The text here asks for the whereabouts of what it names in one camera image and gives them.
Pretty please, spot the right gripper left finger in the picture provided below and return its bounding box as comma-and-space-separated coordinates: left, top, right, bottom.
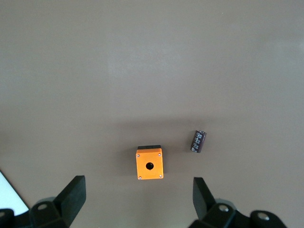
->
28, 175, 86, 228

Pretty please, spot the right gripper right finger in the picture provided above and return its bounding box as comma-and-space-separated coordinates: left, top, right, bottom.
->
190, 177, 238, 228

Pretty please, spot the white drawer cabinet housing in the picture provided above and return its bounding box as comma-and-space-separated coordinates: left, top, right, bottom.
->
0, 170, 29, 216

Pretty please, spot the black cylindrical capacitor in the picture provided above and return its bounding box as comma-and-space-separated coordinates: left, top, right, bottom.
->
190, 130, 207, 154

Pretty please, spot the orange push-button enclosure box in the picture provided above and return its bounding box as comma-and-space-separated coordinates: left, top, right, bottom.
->
135, 145, 164, 181

